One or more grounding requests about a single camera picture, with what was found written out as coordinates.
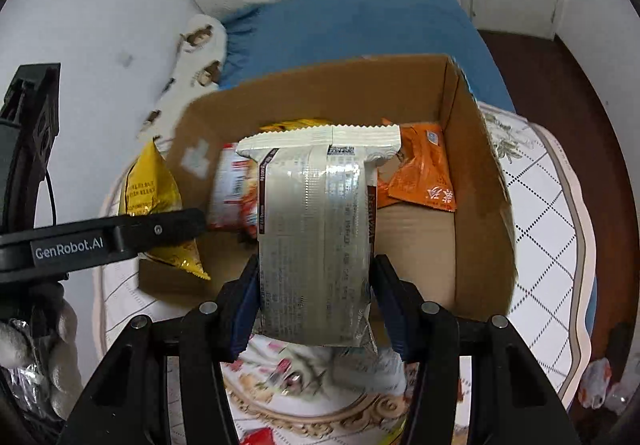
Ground red white spicy strip packet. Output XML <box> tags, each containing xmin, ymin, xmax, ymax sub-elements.
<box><xmin>207</xmin><ymin>142</ymin><xmax>258</xmax><ymax>239</ymax></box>

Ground orange snack packet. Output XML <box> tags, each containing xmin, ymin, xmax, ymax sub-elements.
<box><xmin>378</xmin><ymin>122</ymin><xmax>457</xmax><ymax>212</ymax></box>

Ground silver white wafer packet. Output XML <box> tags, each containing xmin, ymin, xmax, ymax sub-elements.
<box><xmin>236</xmin><ymin>124</ymin><xmax>401</xmax><ymax>349</ymax></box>

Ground yellow snack bag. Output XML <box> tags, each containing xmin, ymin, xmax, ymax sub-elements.
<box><xmin>118</xmin><ymin>139</ymin><xmax>210</xmax><ymax>280</ymax></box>

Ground gloved hand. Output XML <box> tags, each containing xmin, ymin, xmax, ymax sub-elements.
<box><xmin>1</xmin><ymin>283</ymin><xmax>82</xmax><ymax>422</ymax></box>

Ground cardboard milk box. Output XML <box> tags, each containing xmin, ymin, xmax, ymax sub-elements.
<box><xmin>141</xmin><ymin>55</ymin><xmax>516</xmax><ymax>345</ymax></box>

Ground bear print long pillow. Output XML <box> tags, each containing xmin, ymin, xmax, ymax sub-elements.
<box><xmin>138</xmin><ymin>14</ymin><xmax>228</xmax><ymax>142</ymax></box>

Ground blue bed sheet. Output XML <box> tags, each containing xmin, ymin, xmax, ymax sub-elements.
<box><xmin>220</xmin><ymin>0</ymin><xmax>514</xmax><ymax>111</ymax></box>

